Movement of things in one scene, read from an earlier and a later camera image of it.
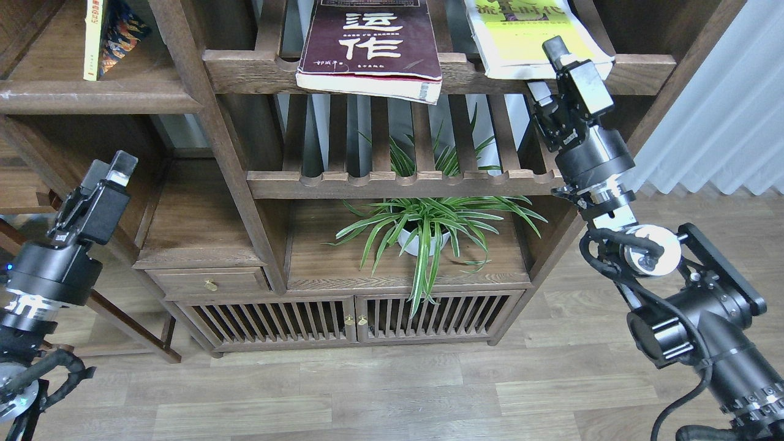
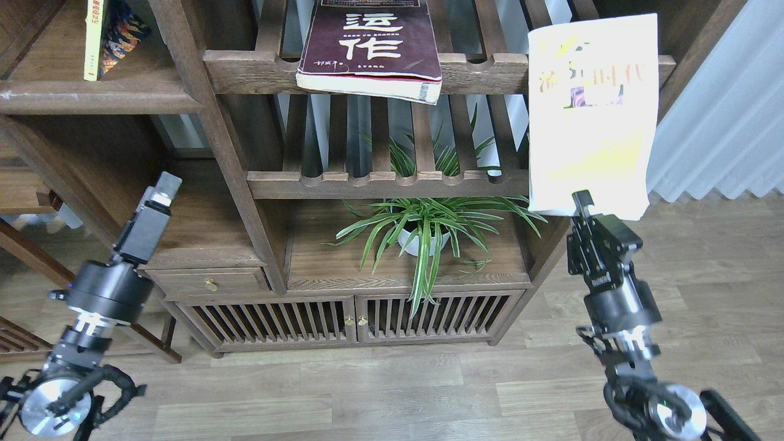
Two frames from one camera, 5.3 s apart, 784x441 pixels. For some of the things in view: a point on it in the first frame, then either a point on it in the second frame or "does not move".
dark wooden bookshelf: [287, 222] does not move
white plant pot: [413, 247] does not move
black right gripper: [603, 153] → [596, 248]
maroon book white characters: [381, 47] does not move
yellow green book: [509, 35] → [593, 114]
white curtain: [726, 127] does not move
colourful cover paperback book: [111, 30] does not move
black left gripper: [93, 211] → [119, 293]
